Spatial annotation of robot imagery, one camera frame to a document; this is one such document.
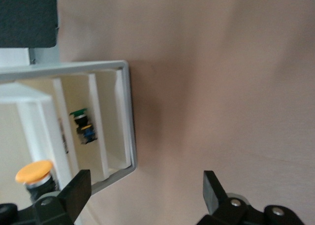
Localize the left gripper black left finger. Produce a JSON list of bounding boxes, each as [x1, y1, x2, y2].
[[0, 169, 93, 225]]

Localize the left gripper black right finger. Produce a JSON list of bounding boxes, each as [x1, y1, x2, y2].
[[196, 170, 306, 225]]

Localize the yellow push button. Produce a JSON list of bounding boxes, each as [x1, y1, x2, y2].
[[14, 160, 60, 205]]

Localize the green push button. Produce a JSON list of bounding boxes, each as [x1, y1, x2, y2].
[[69, 107, 98, 146]]

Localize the white drawer cabinet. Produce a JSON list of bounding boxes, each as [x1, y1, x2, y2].
[[0, 60, 137, 196]]

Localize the brown table cover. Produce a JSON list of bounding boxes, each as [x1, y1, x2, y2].
[[56, 0, 315, 225]]

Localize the dark grey panel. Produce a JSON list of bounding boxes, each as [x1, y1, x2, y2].
[[0, 0, 59, 49]]

